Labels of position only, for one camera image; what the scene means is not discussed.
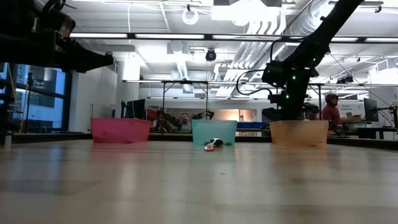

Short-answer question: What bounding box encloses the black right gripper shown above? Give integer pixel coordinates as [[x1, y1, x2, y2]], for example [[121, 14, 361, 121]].
[[268, 75, 311, 121]]

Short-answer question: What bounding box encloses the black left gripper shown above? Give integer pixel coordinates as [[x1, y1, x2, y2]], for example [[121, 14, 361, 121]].
[[0, 32, 114, 74]]

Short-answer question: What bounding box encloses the orange translucent plastic bin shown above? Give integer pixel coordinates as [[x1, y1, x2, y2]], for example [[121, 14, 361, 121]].
[[269, 119, 330, 147]]

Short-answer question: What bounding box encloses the person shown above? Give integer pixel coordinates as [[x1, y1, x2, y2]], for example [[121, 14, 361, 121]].
[[321, 93, 349, 126], [177, 113, 193, 132]]

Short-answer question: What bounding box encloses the blue storage bin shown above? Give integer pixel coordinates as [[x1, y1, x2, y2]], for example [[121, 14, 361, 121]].
[[237, 121, 267, 129]]

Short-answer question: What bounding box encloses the black computer monitor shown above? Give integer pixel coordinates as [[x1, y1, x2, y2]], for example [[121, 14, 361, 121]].
[[363, 98, 380, 123], [123, 98, 146, 120]]

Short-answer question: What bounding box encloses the pink translucent plastic bin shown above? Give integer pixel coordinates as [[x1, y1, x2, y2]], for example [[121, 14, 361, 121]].
[[90, 117, 152, 144]]

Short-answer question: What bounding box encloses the teal translucent plastic bin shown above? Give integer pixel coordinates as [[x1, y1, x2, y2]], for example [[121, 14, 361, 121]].
[[191, 119, 238, 146]]

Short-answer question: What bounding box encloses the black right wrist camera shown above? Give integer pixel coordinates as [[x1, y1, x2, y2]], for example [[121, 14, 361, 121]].
[[262, 60, 287, 88]]

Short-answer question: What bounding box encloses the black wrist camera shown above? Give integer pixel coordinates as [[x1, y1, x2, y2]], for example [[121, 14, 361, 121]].
[[30, 0, 77, 40], [262, 60, 287, 88]]

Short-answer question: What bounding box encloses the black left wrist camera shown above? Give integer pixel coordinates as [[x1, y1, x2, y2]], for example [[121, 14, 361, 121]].
[[30, 0, 77, 40]]

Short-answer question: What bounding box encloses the black camera cable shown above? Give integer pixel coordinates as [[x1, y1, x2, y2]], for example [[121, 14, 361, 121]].
[[235, 68, 275, 96]]

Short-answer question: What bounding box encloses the silver spiral air duct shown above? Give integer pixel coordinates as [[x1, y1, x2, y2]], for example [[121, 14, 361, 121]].
[[276, 0, 338, 62]]

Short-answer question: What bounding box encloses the orange-handled silver spoon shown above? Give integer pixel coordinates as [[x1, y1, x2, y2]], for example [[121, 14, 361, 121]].
[[203, 138, 224, 152]]

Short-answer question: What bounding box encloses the white ceiling ring lamp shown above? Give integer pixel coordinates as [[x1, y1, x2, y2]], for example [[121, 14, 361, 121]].
[[181, 8, 200, 26]]

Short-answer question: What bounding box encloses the black overhead frame beam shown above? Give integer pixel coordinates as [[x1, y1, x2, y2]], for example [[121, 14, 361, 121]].
[[70, 32, 398, 45]]

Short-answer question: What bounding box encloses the black table frame rail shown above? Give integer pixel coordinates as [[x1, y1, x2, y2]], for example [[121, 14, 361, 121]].
[[0, 132, 398, 152]]

